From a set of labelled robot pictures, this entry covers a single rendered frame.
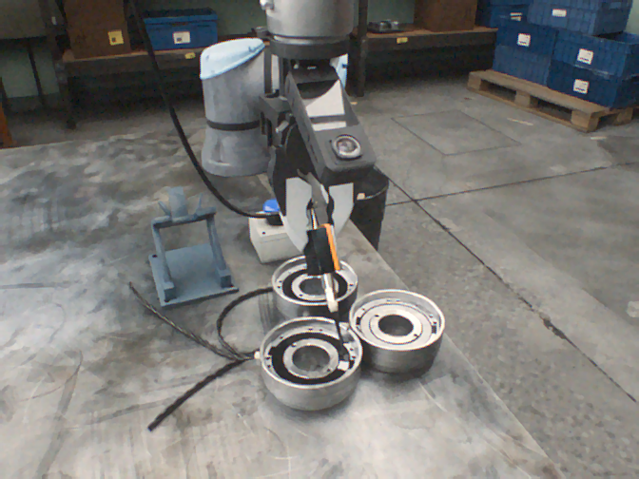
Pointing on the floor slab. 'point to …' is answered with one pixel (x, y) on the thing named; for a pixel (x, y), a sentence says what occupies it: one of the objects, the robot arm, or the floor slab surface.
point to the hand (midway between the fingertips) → (319, 240)
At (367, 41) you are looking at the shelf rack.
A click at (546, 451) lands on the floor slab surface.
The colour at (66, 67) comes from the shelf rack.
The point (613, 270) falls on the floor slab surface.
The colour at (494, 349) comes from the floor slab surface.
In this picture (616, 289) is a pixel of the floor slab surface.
